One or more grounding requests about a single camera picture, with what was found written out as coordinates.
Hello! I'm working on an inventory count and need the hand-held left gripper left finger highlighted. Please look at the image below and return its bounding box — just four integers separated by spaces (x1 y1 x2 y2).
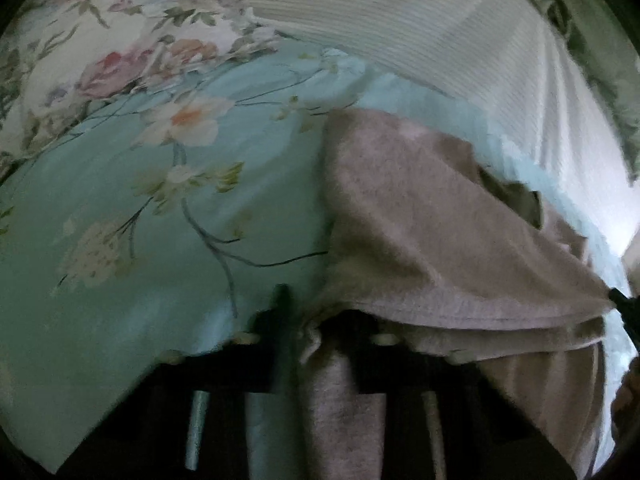
156 284 303 394

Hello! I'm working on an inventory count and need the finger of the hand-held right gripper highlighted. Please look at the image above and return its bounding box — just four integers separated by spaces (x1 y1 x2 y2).
607 287 640 352

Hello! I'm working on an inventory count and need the pink fuzzy garment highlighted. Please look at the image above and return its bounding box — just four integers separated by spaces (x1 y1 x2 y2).
298 108 621 480

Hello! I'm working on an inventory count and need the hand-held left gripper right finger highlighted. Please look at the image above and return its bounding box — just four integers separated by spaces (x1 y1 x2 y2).
318 310 482 395

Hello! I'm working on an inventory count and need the teal floral bed sheet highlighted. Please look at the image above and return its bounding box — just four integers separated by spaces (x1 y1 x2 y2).
0 45 632 476

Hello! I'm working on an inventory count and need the person's right hand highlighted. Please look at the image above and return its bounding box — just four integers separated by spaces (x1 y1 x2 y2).
611 355 640 441

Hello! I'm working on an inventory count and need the green cloth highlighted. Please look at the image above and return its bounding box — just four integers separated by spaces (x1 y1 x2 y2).
515 0 640 181

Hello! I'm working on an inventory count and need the white ribbed blanket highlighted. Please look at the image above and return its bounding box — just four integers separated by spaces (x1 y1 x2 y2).
220 0 640 261

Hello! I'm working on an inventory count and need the white floral pillow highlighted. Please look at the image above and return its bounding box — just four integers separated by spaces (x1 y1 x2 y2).
0 0 281 171

